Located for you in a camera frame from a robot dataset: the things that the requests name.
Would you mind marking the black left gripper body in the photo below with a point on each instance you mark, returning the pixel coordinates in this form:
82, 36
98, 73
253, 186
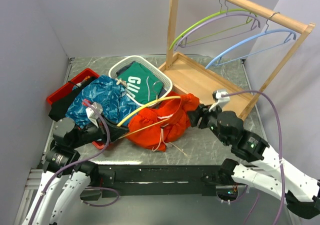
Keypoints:
89, 133

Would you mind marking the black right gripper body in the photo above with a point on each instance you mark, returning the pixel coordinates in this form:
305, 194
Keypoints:
208, 120

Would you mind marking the yellow plastic hanger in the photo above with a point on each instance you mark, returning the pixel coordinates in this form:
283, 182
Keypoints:
154, 102

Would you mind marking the orange drawstring shorts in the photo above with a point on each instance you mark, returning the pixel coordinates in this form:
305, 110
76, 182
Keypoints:
154, 128

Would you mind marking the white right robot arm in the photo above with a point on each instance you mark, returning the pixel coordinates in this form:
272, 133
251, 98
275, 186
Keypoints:
280, 179

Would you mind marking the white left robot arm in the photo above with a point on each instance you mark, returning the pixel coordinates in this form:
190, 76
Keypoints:
65, 176

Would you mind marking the blue patterned shorts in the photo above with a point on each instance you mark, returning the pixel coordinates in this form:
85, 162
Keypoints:
111, 96

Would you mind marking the green shorts with white letters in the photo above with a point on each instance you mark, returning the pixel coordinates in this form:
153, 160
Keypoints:
141, 84

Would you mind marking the purple plastic hanger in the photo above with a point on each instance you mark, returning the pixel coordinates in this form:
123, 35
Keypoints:
219, 22

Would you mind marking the green plastic hanger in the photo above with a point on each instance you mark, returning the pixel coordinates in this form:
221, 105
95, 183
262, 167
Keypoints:
252, 20

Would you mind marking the blue plastic hanger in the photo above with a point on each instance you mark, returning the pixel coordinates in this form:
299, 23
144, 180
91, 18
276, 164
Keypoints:
292, 35

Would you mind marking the black garment in tray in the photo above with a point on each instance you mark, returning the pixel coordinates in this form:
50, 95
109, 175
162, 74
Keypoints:
61, 100

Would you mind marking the wooden clothes rack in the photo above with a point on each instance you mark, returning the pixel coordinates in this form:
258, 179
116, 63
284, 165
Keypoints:
190, 77

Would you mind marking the red plastic tray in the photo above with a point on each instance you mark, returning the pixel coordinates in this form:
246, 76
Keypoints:
84, 78

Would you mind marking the white perforated plastic basket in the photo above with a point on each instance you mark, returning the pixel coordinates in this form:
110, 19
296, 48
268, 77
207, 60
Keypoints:
167, 83

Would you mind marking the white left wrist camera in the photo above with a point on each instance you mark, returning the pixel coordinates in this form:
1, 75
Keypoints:
94, 112

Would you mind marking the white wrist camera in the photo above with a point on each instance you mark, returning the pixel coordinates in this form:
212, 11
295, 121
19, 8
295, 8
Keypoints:
221, 98
94, 112

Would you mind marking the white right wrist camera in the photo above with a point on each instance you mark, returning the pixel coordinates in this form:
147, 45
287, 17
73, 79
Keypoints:
221, 98

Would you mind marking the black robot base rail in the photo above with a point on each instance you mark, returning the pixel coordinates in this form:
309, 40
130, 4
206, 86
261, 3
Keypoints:
153, 180

